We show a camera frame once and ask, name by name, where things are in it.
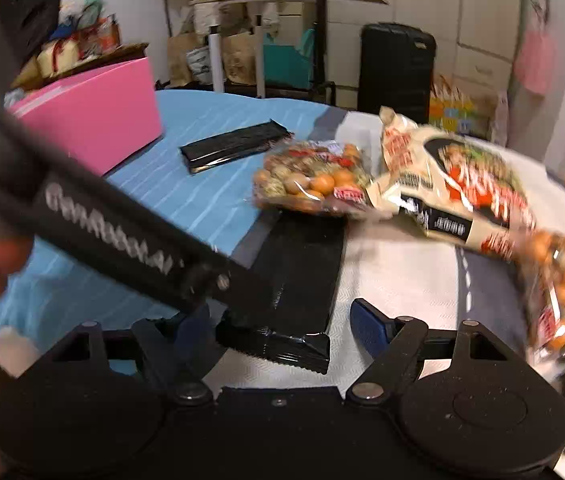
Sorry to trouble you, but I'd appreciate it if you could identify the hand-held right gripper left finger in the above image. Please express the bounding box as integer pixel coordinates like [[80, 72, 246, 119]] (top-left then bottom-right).
[[37, 305, 216, 405]]

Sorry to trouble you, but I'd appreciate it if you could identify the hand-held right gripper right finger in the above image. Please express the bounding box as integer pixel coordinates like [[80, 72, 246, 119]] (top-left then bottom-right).
[[345, 299, 511, 402]]

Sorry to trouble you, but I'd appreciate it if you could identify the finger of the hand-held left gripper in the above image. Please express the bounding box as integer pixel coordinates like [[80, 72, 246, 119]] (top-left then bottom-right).
[[197, 255, 273, 318]]

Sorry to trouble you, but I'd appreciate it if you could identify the black snack packet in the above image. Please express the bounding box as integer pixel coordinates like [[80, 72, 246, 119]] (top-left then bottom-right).
[[215, 207, 347, 375], [179, 120, 293, 175]]

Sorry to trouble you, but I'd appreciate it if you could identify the pink cardboard box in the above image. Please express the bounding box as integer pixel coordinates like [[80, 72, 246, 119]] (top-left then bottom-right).
[[5, 56, 164, 177]]

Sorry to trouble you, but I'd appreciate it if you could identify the clear bag of orange snacks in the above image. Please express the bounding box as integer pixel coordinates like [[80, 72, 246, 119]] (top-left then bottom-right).
[[517, 230, 565, 366], [254, 140, 378, 218]]

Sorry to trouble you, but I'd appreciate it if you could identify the person's left forearm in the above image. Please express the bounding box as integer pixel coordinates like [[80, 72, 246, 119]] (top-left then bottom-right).
[[0, 327, 38, 376]]

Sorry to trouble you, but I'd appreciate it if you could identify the low wooden cabinet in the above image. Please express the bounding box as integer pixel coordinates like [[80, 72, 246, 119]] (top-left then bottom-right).
[[12, 42, 150, 91]]

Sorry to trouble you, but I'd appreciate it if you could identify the cream noodle packet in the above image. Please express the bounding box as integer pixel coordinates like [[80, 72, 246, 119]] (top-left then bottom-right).
[[367, 106, 538, 261]]

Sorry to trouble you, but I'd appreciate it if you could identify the brown paper bag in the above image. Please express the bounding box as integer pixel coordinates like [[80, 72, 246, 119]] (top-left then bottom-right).
[[167, 32, 196, 88], [222, 32, 258, 86]]

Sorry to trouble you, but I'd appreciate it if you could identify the orange printed bag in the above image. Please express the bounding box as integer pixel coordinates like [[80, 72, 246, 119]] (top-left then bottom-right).
[[80, 15, 122, 56]]

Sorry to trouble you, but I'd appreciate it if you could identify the white printed bag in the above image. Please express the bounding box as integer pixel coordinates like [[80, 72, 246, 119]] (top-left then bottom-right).
[[186, 46, 213, 86]]

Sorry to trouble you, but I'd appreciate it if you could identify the colourful printed box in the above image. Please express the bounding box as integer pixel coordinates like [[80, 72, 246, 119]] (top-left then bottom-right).
[[430, 76, 498, 136]]

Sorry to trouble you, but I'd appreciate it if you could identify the teal bag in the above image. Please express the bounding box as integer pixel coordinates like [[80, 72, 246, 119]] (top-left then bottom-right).
[[262, 30, 316, 90]]

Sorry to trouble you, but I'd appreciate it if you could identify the black suitcase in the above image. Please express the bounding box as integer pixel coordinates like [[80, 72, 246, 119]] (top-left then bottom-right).
[[357, 22, 437, 123]]

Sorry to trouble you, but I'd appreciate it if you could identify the pink hanging bag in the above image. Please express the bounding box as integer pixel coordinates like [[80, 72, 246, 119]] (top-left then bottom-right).
[[514, 0, 558, 97]]

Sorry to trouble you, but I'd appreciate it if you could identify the white wardrobe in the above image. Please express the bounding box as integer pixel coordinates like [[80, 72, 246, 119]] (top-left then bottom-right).
[[323, 0, 528, 91]]

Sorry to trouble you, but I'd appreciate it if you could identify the white bag with red handles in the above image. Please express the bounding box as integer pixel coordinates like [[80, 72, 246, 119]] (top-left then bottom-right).
[[37, 35, 83, 78]]

